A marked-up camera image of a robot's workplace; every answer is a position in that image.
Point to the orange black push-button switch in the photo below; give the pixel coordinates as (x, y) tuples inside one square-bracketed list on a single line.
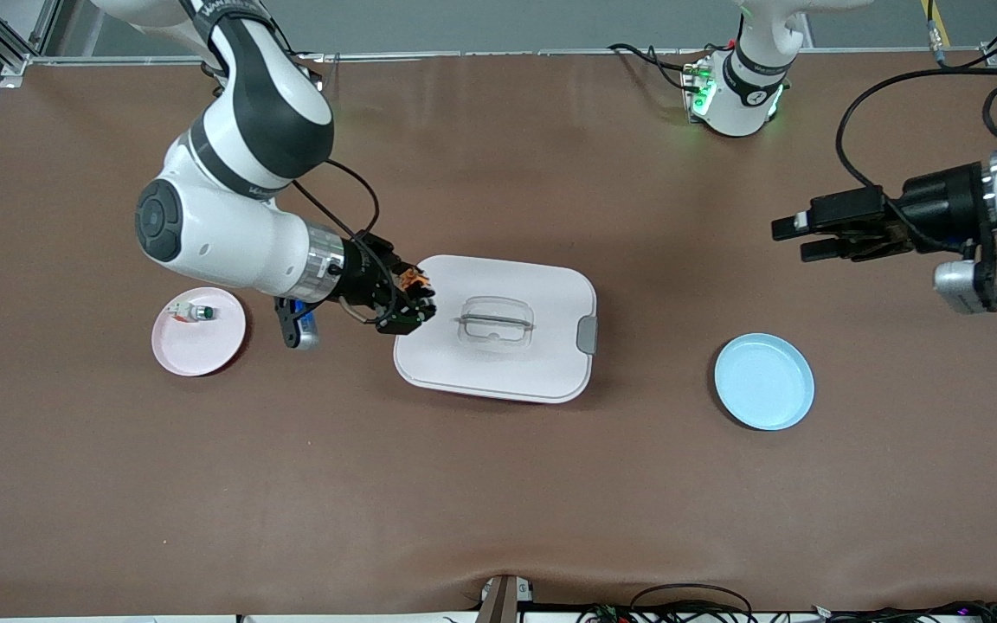
[(414, 279)]

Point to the metal table-edge bracket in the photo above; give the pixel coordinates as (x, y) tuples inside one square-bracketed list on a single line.
[(498, 601)]

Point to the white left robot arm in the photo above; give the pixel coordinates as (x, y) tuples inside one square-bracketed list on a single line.
[(749, 86)]

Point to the white lidded storage box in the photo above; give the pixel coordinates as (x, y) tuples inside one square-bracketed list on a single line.
[(498, 372)]

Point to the light blue round plate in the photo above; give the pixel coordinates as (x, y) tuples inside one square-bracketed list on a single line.
[(762, 385)]

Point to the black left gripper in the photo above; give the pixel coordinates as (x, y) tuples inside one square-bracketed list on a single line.
[(944, 208)]

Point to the pink round plate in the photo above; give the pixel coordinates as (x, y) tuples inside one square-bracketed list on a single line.
[(196, 355)]

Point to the green white push-button switch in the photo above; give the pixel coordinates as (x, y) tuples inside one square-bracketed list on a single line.
[(196, 312)]

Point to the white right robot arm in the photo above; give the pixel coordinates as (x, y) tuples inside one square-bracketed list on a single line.
[(239, 225)]

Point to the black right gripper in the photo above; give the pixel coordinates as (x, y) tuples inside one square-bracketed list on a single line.
[(366, 275)]

